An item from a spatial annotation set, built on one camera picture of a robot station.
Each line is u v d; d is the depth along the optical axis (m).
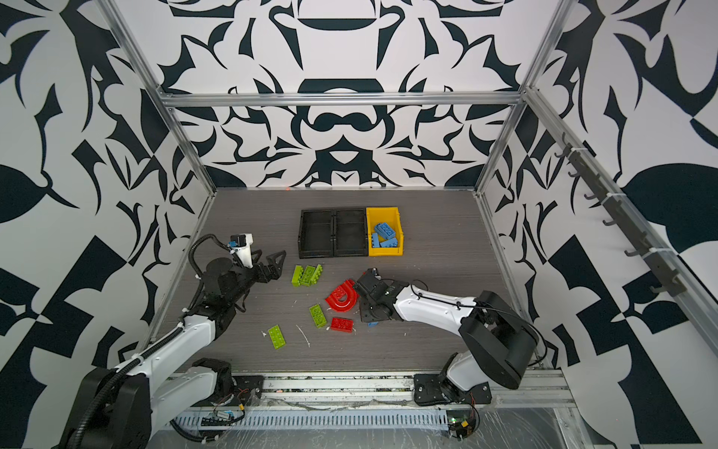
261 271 0.74
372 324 0.83
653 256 0.52
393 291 0.63
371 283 0.69
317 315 0.87
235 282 0.68
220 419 0.73
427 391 0.74
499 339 0.44
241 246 0.72
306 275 0.94
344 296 0.89
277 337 0.83
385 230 1.03
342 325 0.85
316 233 1.08
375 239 0.99
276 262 0.77
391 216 1.05
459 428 0.71
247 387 0.74
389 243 0.99
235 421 0.70
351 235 1.08
